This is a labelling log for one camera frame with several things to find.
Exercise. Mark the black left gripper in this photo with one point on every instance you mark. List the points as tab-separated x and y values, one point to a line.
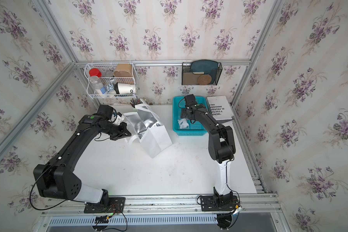
123	133

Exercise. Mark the ice pack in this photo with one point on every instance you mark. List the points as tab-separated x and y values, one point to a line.
183	124

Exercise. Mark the white insulated delivery bag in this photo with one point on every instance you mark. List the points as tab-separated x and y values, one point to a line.
148	129

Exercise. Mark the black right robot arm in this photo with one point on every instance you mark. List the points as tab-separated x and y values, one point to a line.
221	144

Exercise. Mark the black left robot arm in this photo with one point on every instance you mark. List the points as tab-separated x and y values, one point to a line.
56	178

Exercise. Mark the teal plastic basket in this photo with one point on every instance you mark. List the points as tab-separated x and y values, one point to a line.
194	128

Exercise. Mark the white book black text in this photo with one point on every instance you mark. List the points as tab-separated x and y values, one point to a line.
220	108

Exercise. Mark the round cork coaster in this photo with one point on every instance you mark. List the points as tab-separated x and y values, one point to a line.
204	79

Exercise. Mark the green pencil cup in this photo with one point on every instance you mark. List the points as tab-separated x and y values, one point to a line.
135	101

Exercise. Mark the white cylindrical canister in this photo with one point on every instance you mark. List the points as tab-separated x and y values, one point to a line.
124	89

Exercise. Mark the clear plastic bottle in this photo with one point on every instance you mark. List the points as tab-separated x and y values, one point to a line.
98	85

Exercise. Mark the brown lidded container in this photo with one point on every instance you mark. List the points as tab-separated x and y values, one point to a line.
123	70

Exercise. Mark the red lid jar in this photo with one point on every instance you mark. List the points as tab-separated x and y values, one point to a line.
95	72

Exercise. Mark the small circuit board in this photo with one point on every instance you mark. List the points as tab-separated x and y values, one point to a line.
101	220

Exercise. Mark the black mesh wall organizer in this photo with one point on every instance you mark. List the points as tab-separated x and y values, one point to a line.
192	70

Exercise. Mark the white wire wall basket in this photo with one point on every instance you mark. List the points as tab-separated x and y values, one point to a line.
109	80

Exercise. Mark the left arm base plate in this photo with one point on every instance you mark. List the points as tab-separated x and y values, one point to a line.
115	205

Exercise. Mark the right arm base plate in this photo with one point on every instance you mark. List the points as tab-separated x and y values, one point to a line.
226	202

